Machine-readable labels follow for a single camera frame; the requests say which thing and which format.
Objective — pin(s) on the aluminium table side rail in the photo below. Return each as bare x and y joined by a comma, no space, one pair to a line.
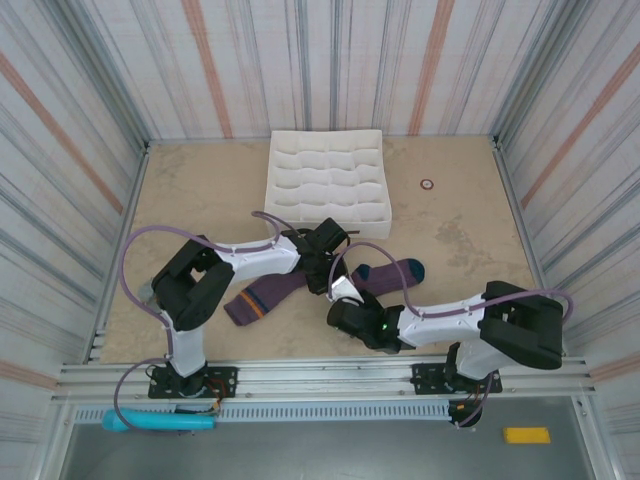
511,190
134,190

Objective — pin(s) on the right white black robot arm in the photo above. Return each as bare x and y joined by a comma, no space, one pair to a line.
440,320

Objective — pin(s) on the yellow rectangular block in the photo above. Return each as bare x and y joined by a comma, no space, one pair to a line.
526,435

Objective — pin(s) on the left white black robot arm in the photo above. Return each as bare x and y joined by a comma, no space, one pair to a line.
255,257

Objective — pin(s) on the purple sock with teal toe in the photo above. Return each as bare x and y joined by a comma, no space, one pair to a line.
390,275

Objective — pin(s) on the white fabric divided organizer box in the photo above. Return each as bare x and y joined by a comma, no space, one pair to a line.
327,180

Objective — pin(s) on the long aluminium mounting rail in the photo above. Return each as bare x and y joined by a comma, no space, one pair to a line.
325,380

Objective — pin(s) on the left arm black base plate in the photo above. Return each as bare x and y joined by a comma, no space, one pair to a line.
225,380

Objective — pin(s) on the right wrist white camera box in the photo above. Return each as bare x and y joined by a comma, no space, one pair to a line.
344,287

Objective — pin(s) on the purple sock with beige toe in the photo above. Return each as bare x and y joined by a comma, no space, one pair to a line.
265,295

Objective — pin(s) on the small grey metal object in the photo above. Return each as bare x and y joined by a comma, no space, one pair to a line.
145,292

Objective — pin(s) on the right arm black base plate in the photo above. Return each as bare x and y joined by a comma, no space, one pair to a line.
422,377

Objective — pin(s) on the teal plastic tube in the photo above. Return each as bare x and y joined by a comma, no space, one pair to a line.
165,424

